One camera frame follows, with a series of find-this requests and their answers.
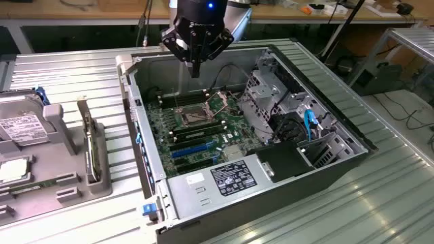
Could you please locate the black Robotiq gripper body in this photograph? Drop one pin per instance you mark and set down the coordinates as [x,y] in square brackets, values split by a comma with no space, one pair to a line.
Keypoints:
[199,12]

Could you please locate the Nvidia Quadro graphics card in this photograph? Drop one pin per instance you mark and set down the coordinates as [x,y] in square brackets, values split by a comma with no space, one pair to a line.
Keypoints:
[91,142]

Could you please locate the thin metal locking lever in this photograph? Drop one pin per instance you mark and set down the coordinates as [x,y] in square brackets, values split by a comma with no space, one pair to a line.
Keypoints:
[175,99]

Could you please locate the metal socket cover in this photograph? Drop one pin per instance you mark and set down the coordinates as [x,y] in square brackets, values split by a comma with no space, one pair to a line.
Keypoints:
[220,100]

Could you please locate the metal disk bay cage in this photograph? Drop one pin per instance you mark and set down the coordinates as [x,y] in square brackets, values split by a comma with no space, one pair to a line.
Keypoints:
[260,94]

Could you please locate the wooden desk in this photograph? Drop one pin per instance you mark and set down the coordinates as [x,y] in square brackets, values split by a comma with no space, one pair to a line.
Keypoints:
[101,14]

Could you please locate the white box with orange tag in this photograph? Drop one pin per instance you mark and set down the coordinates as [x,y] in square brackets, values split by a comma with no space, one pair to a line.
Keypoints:
[306,10]

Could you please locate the CPU socket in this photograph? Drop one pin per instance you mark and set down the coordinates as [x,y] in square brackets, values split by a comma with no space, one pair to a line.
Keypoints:
[195,117]

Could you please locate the green motherboard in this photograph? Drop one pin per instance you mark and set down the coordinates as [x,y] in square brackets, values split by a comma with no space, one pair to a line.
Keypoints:
[233,127]

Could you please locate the green RAM stick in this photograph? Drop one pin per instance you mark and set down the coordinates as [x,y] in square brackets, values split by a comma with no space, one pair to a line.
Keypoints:
[199,132]
[22,187]

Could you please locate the black slanted pole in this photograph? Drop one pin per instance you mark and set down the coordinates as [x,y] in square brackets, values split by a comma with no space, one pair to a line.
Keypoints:
[348,19]

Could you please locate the black expansion slot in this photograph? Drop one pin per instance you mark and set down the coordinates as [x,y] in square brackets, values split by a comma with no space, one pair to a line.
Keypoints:
[195,167]
[188,160]
[188,146]

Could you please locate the blue expansion slot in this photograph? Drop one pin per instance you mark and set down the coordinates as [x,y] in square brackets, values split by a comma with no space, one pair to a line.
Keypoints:
[189,151]

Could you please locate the silver chipset heat sink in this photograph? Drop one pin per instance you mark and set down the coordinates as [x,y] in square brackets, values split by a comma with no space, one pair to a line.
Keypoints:
[232,152]

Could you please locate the white flat box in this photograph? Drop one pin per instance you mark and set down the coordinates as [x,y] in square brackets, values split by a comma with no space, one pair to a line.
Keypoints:
[383,11]

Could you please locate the black plastic shroud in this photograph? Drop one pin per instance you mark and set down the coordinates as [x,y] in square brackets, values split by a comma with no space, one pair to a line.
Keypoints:
[280,160]

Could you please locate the black floor unit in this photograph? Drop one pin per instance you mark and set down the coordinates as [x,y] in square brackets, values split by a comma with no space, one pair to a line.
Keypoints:
[383,76]

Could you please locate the perforated grey disk bay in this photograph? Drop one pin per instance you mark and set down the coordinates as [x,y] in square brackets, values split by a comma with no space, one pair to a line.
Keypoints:
[324,150]

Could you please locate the hard disk with blue carrier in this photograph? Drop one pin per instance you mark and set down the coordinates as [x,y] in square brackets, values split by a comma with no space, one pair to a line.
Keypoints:
[20,124]

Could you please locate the black power adapter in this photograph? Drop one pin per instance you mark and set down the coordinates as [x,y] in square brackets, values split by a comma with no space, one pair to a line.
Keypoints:
[404,8]

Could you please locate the grey power supply unit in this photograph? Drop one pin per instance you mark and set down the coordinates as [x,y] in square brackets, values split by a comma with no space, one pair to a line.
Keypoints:
[189,193]

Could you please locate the grey plastic parts rack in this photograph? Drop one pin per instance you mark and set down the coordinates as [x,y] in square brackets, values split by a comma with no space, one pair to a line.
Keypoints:
[51,162]

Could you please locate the blue case release latch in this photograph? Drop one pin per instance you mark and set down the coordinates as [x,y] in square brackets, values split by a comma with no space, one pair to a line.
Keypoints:
[148,209]

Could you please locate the open black PC case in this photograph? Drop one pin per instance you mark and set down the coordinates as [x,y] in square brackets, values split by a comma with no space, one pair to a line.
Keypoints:
[257,211]

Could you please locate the silver CPU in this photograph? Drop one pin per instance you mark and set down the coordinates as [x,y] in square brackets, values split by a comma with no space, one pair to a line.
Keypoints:
[10,170]

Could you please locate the black chassis intrusion switch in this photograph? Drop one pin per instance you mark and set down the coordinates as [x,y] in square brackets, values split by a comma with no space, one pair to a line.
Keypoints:
[137,102]

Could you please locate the metal frame slatted table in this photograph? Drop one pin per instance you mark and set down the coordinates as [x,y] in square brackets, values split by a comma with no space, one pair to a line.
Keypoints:
[416,38]

